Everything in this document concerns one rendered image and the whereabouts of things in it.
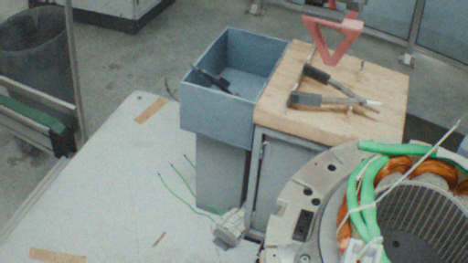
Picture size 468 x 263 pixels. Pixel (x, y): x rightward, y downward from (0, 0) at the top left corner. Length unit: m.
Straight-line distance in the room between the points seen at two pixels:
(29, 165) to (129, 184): 1.26
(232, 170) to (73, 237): 0.31
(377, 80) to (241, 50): 0.23
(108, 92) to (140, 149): 1.45
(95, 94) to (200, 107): 1.76
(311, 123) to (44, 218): 0.52
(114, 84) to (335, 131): 1.93
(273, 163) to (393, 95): 0.20
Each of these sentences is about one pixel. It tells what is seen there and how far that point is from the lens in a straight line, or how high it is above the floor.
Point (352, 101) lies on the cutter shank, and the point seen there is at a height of 1.09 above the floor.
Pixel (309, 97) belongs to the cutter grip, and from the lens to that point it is 0.62.
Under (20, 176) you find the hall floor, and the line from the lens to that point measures 2.11.
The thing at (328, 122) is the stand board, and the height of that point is 1.06.
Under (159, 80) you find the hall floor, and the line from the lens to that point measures 2.46.
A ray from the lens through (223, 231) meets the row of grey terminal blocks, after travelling 0.81.
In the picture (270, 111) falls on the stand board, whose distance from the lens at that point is 0.63.
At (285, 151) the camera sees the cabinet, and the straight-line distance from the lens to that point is 0.67.
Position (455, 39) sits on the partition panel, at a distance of 2.85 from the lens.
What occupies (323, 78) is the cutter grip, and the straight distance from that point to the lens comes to 0.66.
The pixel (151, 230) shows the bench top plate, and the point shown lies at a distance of 0.85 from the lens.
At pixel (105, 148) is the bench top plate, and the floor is 0.78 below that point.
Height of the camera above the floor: 1.47
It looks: 42 degrees down
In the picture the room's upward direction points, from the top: 4 degrees clockwise
